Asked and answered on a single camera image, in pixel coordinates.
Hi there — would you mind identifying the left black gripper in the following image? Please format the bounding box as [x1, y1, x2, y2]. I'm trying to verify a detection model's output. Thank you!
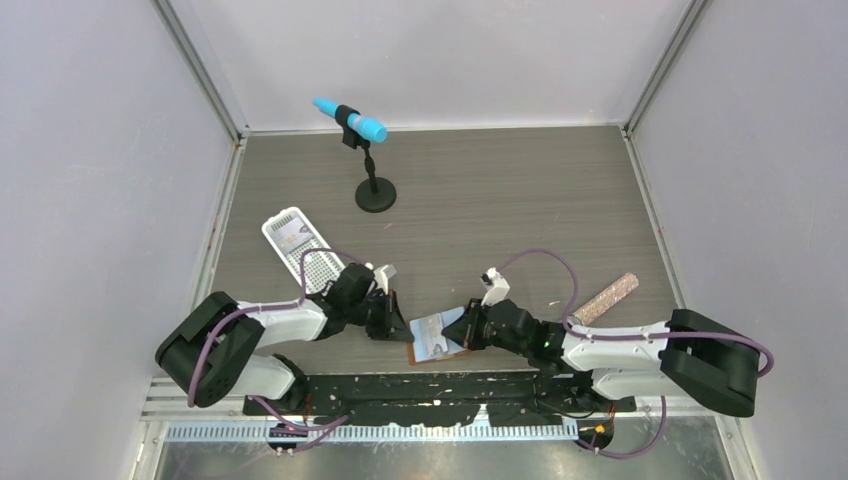
[346, 289, 414, 341]

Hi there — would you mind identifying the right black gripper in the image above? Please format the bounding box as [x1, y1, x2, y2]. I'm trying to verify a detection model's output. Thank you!
[442, 298, 530, 357]

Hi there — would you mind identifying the brown leather card holder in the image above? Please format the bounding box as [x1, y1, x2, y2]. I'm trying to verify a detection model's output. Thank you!
[405, 305, 475, 366]

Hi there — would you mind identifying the VIP card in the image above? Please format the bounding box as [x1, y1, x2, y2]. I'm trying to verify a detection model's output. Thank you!
[410, 314, 462, 362]

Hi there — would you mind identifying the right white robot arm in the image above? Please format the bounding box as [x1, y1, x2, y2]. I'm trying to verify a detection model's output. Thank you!
[442, 299, 775, 418]

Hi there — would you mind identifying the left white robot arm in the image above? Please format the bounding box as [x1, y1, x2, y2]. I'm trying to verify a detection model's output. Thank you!
[154, 263, 414, 414]

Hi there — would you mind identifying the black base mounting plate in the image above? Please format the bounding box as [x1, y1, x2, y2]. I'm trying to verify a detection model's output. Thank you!
[241, 371, 635, 427]

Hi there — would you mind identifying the black microphone stand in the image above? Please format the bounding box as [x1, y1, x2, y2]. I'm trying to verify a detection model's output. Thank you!
[351, 142, 397, 213]

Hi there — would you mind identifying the white perforated plastic basket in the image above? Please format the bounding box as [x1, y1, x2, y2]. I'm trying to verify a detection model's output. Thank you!
[261, 207, 344, 294]

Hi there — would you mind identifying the pink glitter stick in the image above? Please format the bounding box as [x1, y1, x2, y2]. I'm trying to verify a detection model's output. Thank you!
[571, 272, 640, 326]

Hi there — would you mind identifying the blue toy microphone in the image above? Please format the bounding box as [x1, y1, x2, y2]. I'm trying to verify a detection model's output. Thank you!
[312, 97, 388, 149]

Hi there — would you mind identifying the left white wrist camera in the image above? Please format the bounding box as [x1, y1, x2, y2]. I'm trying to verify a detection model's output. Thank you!
[372, 264, 397, 295]

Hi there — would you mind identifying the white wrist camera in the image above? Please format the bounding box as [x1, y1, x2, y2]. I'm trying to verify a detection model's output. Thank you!
[372, 264, 397, 295]
[480, 267, 510, 307]

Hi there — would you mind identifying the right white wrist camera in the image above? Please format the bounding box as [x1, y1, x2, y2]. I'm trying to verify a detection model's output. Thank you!
[480, 267, 510, 307]

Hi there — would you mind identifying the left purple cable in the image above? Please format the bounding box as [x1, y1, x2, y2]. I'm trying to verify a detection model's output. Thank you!
[186, 248, 372, 452]

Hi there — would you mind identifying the purple cable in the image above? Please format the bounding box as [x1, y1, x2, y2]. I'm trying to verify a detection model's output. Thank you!
[186, 248, 372, 452]
[496, 248, 776, 460]

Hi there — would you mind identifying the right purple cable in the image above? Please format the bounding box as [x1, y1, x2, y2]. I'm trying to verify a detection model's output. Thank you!
[496, 248, 776, 460]

